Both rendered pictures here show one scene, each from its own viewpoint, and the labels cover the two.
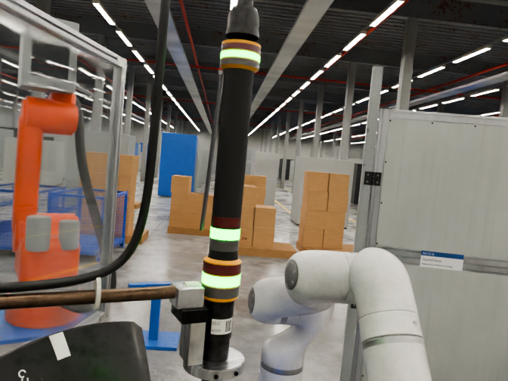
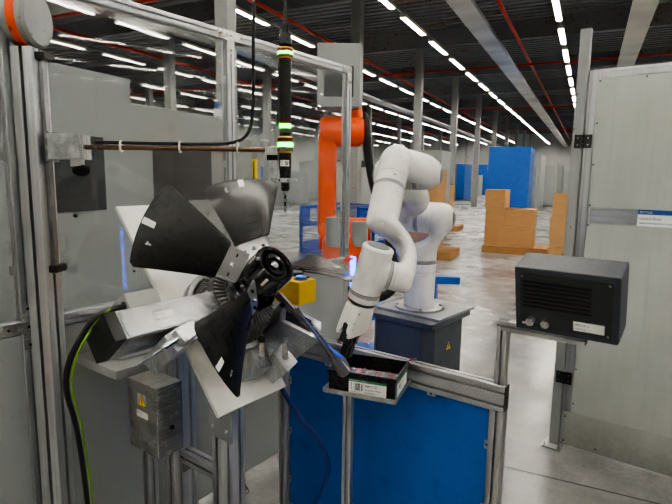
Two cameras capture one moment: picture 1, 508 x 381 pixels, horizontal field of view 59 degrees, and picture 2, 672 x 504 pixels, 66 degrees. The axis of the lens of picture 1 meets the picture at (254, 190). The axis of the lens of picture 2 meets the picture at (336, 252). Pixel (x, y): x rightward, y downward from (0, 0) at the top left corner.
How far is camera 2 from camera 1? 1.13 m
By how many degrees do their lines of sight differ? 30
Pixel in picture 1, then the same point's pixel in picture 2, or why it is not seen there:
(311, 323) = (433, 228)
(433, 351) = (654, 312)
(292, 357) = (421, 252)
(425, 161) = (640, 117)
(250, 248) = not seen: hidden behind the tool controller
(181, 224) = (497, 243)
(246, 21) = (282, 38)
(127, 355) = (267, 190)
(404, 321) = (388, 172)
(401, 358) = (379, 188)
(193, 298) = (271, 150)
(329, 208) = not seen: outside the picture
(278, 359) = not seen: hidden behind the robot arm
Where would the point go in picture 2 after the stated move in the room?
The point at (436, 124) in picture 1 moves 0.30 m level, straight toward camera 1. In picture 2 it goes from (651, 76) to (623, 67)
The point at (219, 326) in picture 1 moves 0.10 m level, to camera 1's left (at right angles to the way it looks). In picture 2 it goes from (282, 163) to (254, 163)
